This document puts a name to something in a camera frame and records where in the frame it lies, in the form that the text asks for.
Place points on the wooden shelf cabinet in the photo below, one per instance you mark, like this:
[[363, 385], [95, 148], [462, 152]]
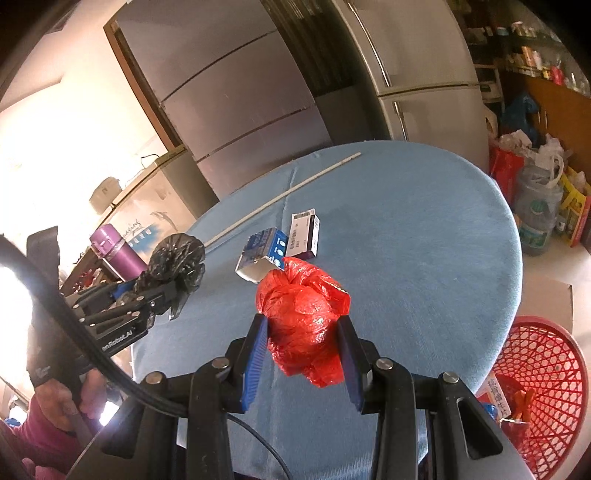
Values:
[[554, 101]]

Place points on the white plastic bag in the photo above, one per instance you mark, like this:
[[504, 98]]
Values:
[[549, 154]]

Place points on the black plastic bag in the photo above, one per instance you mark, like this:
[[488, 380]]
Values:
[[178, 258]]

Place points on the blue white milk carton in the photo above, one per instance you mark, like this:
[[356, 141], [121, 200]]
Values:
[[263, 251]]

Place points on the white chest freezer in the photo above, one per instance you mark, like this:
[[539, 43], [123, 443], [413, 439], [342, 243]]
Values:
[[152, 207]]

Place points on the assorted bottles and boxes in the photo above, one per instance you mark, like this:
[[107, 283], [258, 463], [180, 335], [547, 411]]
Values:
[[531, 50]]

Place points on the large plastic water jug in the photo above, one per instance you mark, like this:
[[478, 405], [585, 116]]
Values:
[[535, 212]]

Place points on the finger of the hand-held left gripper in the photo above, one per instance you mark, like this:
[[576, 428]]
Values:
[[122, 290], [138, 309]]

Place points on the white rice cooker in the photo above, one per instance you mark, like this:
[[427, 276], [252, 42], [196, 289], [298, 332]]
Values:
[[104, 194]]

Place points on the purple thermos bottle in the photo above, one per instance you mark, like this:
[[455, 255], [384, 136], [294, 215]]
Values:
[[117, 251]]

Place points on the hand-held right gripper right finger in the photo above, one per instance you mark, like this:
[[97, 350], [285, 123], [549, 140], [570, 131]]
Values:
[[353, 369]]

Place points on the person's left forearm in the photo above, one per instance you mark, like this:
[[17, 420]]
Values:
[[32, 443]]

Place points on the grey three-door fridge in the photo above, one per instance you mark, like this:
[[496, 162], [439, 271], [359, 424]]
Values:
[[221, 83]]

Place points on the long white rod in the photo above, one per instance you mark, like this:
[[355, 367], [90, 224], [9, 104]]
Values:
[[286, 191]]

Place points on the red plastic basket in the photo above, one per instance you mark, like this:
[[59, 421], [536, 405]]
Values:
[[549, 360]]

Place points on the yellow printed bag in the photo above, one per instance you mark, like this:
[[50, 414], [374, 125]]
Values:
[[577, 207]]

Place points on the silver two-door fridge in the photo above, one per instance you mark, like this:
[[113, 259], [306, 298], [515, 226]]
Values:
[[415, 60]]

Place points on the large blue bag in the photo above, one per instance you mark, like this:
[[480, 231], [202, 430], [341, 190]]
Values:
[[519, 113]]

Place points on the red plastic bag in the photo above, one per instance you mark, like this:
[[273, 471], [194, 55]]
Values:
[[300, 318]]

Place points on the person's left hand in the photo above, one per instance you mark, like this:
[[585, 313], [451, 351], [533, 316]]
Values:
[[60, 406]]

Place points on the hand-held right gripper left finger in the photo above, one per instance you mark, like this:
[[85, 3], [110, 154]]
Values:
[[254, 369]]

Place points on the red white snack wrapper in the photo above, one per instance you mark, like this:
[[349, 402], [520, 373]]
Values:
[[494, 397]]

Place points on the red shopping bag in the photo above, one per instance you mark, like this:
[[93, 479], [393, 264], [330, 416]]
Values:
[[505, 170]]

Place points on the blue tablecloth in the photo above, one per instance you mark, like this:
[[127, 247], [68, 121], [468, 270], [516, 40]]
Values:
[[415, 240]]

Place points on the small printed cardboard box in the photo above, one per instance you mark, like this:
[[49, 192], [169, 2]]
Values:
[[302, 235]]

